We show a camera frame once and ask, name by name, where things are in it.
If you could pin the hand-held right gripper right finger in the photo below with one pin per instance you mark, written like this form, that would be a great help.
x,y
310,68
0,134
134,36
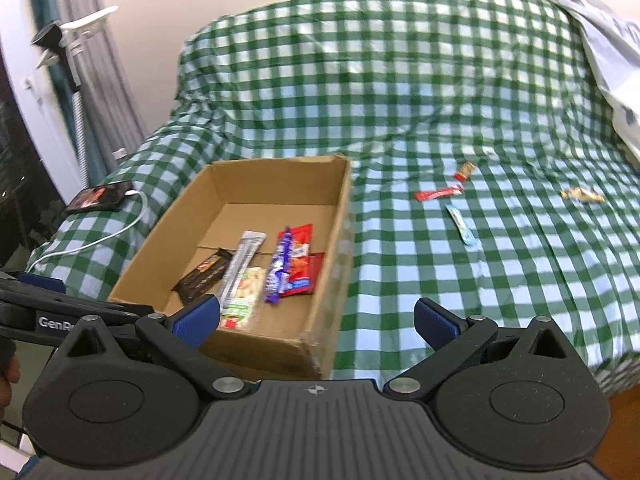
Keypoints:
x,y
437,322

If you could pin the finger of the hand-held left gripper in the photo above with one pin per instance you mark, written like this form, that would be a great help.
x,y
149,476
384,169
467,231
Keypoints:
x,y
44,281

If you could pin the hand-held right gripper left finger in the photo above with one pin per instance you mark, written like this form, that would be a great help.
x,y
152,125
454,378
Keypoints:
x,y
192,321

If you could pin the black snack packet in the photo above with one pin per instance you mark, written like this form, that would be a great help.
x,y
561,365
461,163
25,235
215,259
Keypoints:
x,y
205,275

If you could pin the silver stick snack packet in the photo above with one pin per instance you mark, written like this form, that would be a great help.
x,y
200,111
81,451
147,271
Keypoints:
x,y
242,260

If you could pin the brown cardboard box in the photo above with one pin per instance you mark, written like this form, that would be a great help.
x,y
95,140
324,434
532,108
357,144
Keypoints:
x,y
280,355

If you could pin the purple candy packet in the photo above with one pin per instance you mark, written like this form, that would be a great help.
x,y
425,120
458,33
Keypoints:
x,y
279,265

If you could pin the red printed snack packet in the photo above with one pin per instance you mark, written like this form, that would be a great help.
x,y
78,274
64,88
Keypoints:
x,y
302,255

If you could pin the person's left hand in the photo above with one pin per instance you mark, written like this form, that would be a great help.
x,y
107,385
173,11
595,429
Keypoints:
x,y
7,372

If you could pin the green white peanut packet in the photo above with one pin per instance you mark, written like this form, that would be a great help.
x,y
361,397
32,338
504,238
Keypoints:
x,y
251,290

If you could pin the light blue stick packet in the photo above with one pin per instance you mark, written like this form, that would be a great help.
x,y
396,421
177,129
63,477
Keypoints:
x,y
461,226

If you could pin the black smartphone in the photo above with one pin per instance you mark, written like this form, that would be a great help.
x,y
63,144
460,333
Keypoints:
x,y
97,196

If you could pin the red white strip snack packet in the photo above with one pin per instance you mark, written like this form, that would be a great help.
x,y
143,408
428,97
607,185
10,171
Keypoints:
x,y
440,193

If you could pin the plain red snack packet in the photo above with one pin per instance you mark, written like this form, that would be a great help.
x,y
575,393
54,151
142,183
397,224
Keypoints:
x,y
316,267

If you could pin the small red tan snack packet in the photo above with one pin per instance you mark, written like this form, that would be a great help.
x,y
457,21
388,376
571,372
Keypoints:
x,y
465,171

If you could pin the white wardrobe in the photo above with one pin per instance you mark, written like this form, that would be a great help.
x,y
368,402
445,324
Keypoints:
x,y
35,125

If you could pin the gold wrapped candy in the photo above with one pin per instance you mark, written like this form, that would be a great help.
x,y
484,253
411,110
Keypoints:
x,y
582,194

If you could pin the grey curtain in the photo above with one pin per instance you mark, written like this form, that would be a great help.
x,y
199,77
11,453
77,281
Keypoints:
x,y
117,85

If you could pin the green white checked blanket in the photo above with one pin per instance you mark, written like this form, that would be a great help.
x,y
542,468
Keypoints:
x,y
400,85

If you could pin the white hanger rack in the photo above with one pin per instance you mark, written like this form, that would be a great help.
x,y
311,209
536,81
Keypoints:
x,y
95,17

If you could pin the white quilt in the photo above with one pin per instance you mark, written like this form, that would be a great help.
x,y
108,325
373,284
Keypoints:
x,y
615,60

